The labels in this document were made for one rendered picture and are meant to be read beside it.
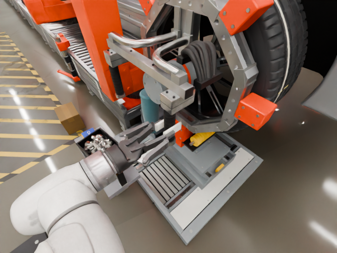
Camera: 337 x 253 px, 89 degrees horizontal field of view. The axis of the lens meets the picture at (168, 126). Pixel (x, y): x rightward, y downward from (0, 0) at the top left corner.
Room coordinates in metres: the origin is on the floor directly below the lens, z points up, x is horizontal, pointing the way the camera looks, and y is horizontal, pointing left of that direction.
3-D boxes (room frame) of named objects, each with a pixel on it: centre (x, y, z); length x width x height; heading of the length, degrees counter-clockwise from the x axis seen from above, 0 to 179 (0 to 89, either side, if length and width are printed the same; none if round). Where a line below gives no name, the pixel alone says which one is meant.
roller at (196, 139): (0.62, -0.23, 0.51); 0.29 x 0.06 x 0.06; 130
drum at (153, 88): (0.60, -0.02, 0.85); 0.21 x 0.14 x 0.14; 130
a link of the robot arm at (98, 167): (0.21, 0.18, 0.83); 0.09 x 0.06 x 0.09; 40
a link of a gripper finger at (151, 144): (0.29, 0.05, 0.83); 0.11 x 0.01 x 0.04; 119
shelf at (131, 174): (0.50, 0.34, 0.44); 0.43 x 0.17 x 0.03; 40
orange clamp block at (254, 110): (0.41, -0.28, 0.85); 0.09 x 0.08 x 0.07; 40
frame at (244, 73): (0.65, -0.07, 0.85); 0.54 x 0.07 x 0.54; 40
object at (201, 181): (0.76, -0.20, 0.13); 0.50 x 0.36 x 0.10; 40
